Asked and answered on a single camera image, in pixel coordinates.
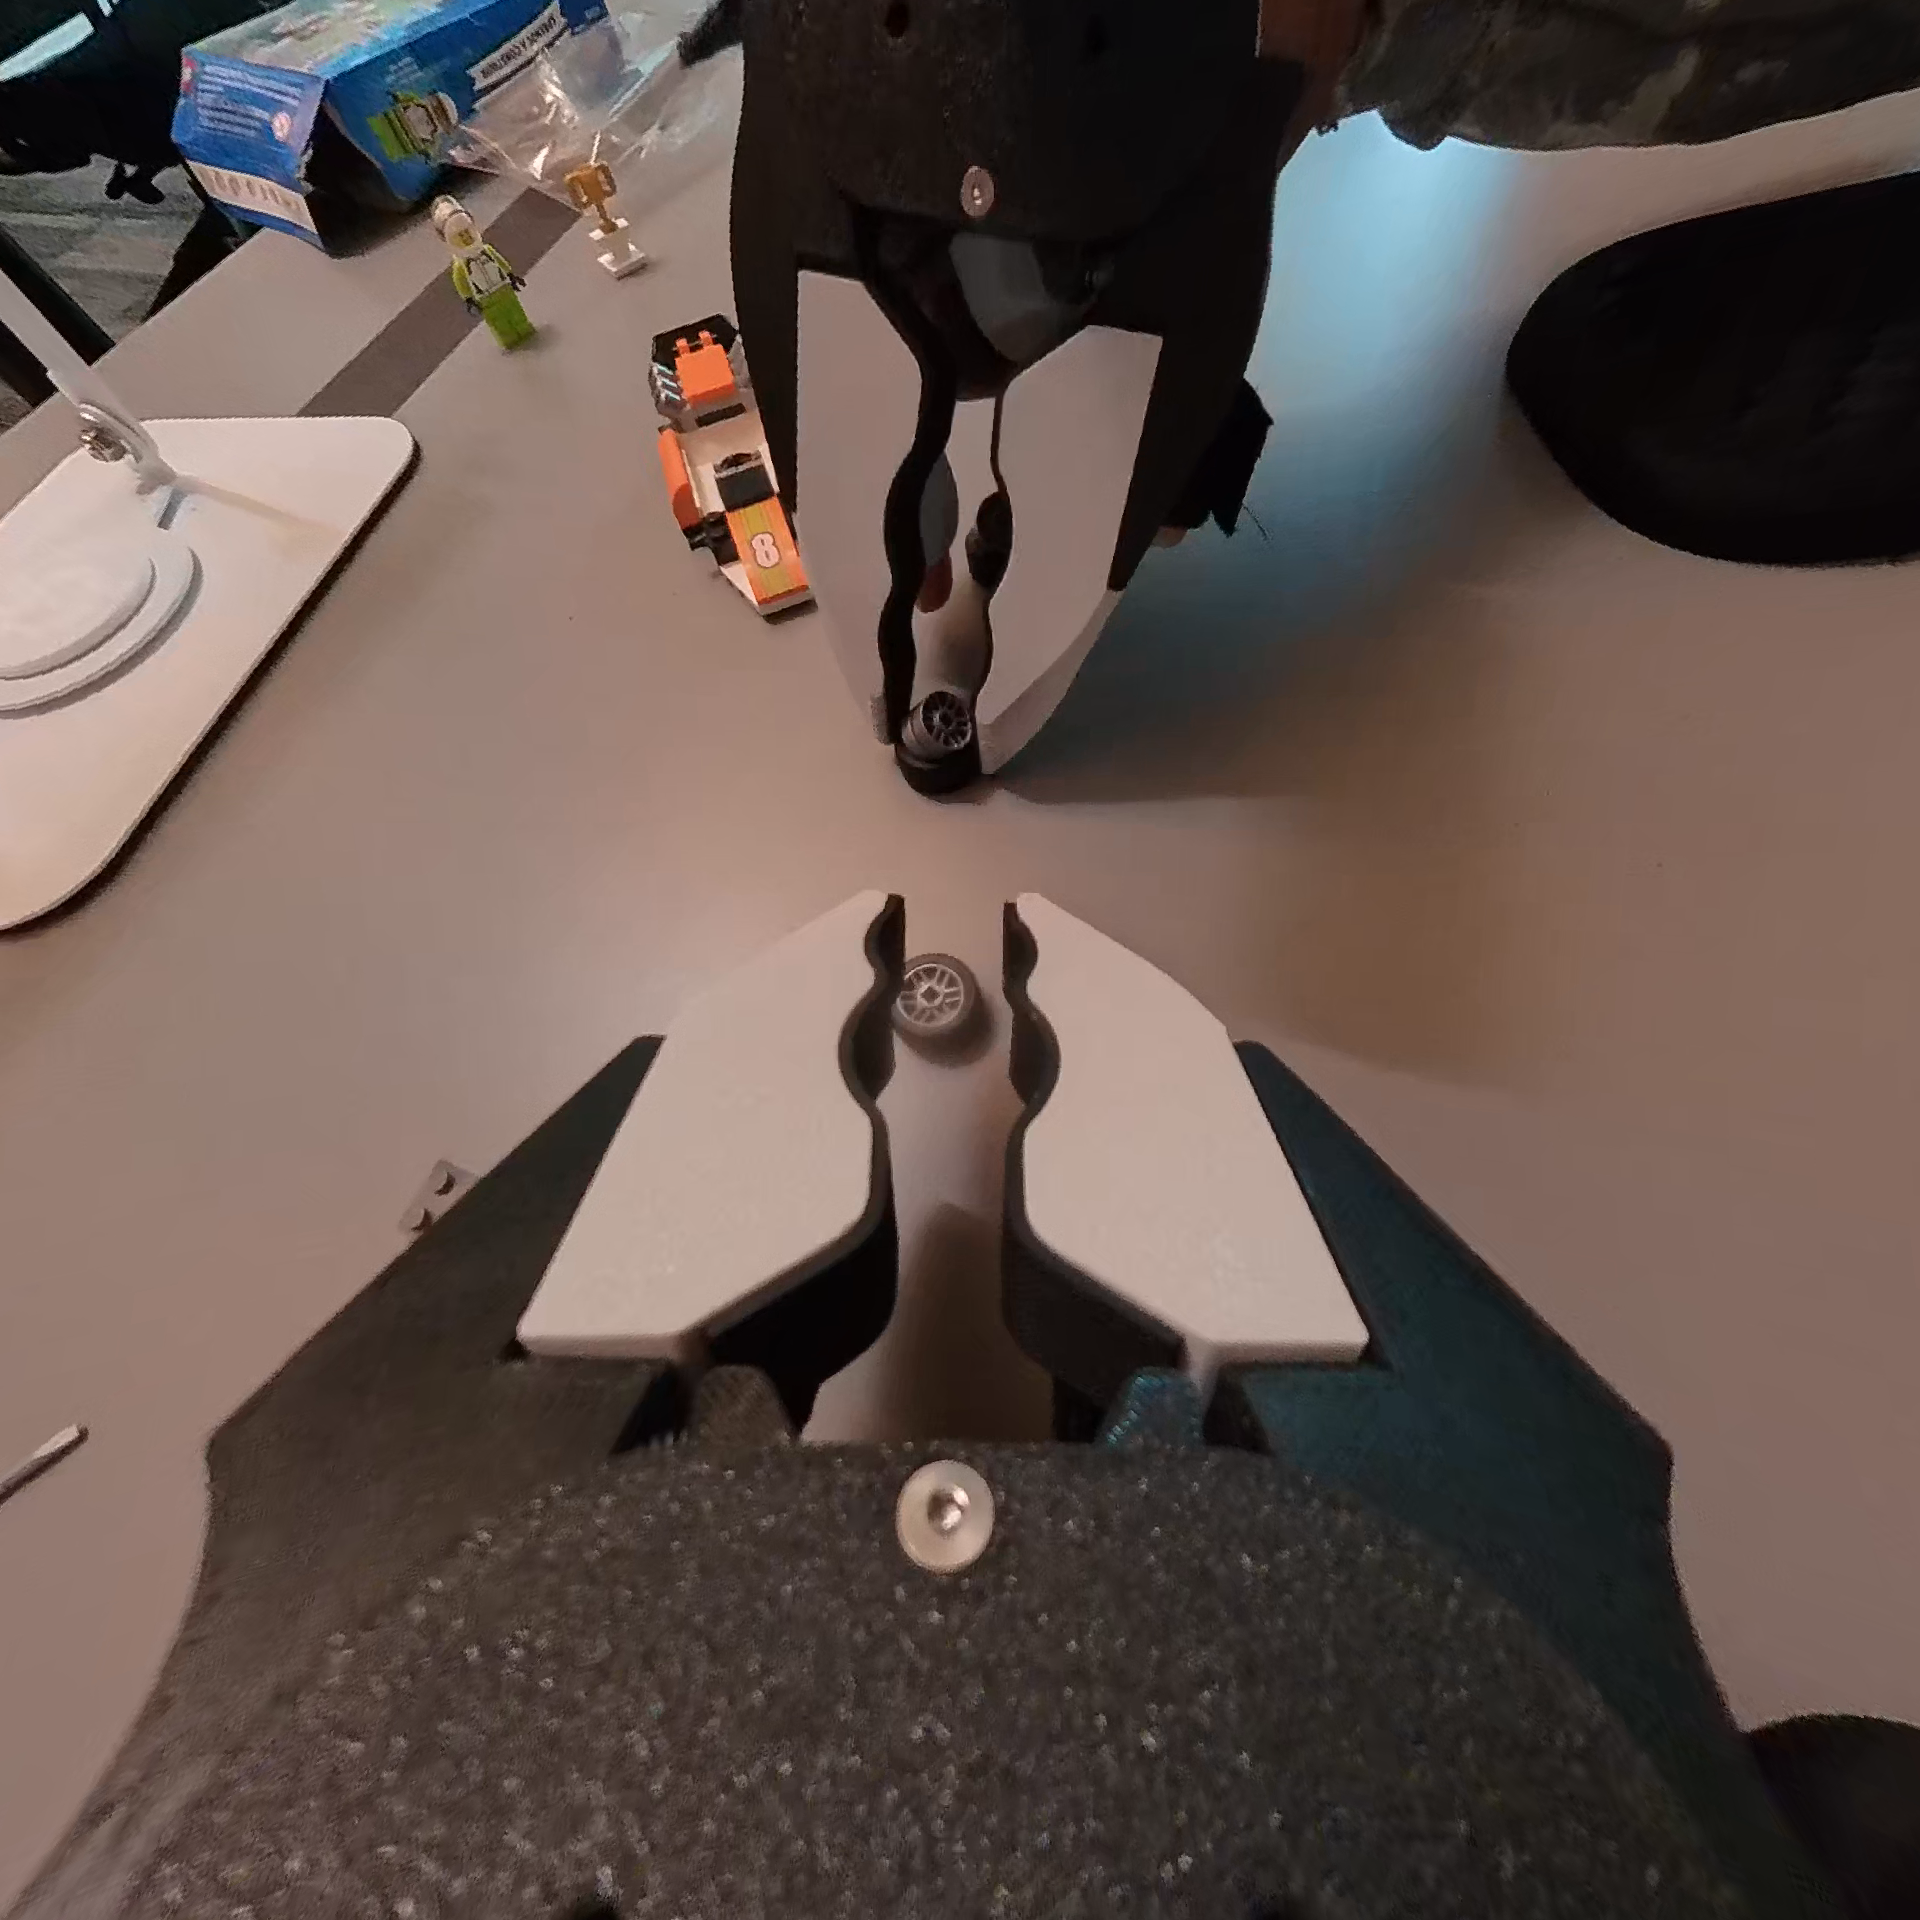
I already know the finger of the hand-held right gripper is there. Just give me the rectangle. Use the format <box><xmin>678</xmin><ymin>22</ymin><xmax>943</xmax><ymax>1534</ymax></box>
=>
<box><xmin>794</xmin><ymin>266</ymin><xmax>936</xmax><ymax>743</ymax></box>
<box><xmin>959</xmin><ymin>320</ymin><xmax>1172</xmax><ymax>772</ymax></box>

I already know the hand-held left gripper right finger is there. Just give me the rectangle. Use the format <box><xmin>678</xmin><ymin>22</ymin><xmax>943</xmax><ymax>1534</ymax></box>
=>
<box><xmin>999</xmin><ymin>891</ymin><xmax>1374</xmax><ymax>1383</ymax></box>

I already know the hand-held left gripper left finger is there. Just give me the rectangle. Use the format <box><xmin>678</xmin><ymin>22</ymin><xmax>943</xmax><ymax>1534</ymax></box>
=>
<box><xmin>516</xmin><ymin>891</ymin><xmax>902</xmax><ymax>1367</ymax></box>

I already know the orange white lego car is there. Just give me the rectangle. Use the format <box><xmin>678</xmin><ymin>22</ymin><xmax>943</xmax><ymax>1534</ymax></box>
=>
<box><xmin>647</xmin><ymin>315</ymin><xmax>819</xmax><ymax>624</ymax></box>

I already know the black lego tire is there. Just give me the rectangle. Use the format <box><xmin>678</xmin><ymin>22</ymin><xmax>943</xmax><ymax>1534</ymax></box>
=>
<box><xmin>896</xmin><ymin>686</ymin><xmax>991</xmax><ymax>798</ymax></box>

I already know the gold lego trophy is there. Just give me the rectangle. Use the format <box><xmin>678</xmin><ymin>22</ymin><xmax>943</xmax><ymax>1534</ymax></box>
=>
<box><xmin>564</xmin><ymin>160</ymin><xmax>648</xmax><ymax>279</ymax></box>

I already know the green lego minifigure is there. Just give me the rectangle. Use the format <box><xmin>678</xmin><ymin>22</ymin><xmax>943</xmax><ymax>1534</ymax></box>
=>
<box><xmin>430</xmin><ymin>198</ymin><xmax>542</xmax><ymax>350</ymax></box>

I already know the blue lego box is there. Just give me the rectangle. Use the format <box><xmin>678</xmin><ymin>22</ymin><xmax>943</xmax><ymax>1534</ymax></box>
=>
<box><xmin>172</xmin><ymin>0</ymin><xmax>616</xmax><ymax>242</ymax></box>

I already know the clear plastic bag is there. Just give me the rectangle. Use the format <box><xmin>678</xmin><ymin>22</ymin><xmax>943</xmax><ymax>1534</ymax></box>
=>
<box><xmin>420</xmin><ymin>0</ymin><xmax>751</xmax><ymax>187</ymax></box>

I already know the white base plate with lever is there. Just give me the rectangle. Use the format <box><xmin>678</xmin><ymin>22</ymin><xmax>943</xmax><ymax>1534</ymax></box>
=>
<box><xmin>0</xmin><ymin>411</ymin><xmax>415</xmax><ymax>934</ymax></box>

